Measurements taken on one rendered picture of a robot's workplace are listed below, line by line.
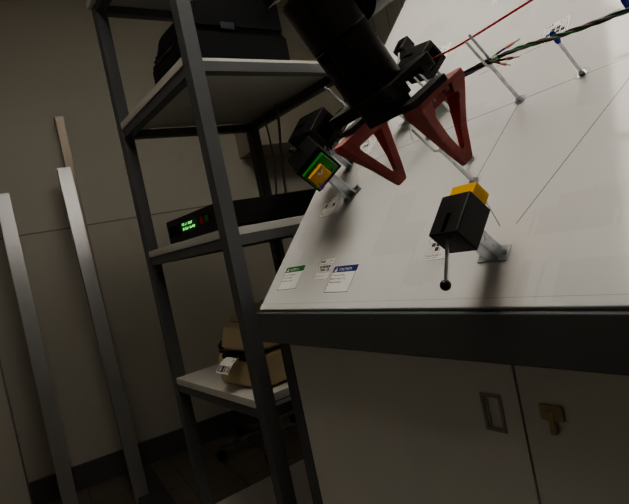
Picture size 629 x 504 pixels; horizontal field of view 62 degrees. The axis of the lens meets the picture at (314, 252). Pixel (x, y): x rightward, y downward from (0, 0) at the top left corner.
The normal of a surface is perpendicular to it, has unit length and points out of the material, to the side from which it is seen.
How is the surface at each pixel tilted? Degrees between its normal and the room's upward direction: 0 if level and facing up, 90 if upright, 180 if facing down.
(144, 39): 90
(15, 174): 90
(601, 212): 48
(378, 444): 90
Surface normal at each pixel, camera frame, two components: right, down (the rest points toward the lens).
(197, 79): 0.57, -0.10
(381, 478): -0.80, 0.18
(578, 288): -0.73, -0.52
